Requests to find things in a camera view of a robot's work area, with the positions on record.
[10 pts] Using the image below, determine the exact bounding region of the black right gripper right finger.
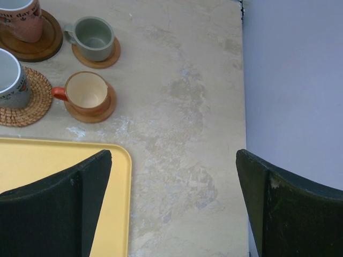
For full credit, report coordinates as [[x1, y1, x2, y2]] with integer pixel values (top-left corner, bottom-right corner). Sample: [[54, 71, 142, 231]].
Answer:
[[236, 149, 342, 256]]

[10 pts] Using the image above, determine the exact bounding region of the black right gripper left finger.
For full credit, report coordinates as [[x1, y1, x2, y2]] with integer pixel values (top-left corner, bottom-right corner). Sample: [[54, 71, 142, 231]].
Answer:
[[1, 150, 111, 256]]

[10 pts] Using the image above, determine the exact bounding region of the light wooden round coaster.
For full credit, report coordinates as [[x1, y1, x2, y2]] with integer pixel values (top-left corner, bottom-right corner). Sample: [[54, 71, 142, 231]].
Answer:
[[64, 83, 117, 123]]

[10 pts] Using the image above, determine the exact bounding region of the large woven rattan coaster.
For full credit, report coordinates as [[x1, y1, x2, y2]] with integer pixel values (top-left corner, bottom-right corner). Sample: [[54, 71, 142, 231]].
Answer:
[[1, 67, 53, 127]]

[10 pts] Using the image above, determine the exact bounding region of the small orange cup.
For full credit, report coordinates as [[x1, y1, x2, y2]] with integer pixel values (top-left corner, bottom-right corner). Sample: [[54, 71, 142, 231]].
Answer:
[[51, 71, 109, 114]]

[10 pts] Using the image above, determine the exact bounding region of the grey blue mug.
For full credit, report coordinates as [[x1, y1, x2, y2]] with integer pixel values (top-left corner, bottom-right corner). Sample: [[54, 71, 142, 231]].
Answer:
[[1, 48, 31, 109]]

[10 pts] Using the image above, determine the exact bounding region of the small grey cup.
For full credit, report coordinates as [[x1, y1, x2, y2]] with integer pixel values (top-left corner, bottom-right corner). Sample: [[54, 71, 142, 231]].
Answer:
[[63, 17, 115, 62]]

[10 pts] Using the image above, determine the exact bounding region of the orange white mug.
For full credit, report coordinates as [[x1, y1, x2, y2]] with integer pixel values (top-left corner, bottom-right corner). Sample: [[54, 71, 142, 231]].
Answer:
[[1, 0, 43, 43]]

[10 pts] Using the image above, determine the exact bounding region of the yellow plastic tray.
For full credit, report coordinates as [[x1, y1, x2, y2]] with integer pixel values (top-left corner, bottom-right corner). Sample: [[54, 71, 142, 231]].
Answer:
[[1, 138, 132, 256]]

